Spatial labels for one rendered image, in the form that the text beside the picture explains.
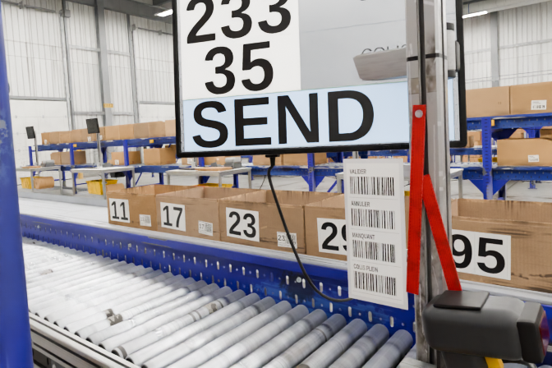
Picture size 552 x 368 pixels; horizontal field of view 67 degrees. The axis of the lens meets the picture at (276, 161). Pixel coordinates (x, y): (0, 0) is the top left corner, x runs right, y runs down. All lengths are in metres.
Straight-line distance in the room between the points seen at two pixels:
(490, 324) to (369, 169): 0.22
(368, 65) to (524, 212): 0.88
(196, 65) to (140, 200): 1.31
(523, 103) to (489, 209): 4.29
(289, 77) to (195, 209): 1.11
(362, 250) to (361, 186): 0.09
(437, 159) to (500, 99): 5.19
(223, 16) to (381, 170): 0.39
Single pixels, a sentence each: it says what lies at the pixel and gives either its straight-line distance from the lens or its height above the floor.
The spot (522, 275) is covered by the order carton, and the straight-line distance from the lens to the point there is 1.18.
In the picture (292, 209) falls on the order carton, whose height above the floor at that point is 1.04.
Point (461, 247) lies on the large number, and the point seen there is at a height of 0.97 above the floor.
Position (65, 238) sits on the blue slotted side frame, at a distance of 2.63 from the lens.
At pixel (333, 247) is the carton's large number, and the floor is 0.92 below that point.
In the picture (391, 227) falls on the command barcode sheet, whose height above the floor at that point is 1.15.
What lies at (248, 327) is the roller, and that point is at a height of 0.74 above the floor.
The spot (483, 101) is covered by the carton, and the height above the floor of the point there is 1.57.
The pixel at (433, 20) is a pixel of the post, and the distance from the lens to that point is 0.56.
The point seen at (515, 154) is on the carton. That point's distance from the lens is 5.47.
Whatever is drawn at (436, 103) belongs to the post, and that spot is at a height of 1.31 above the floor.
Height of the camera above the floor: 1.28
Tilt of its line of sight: 3 degrees down
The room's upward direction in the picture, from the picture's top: 3 degrees counter-clockwise
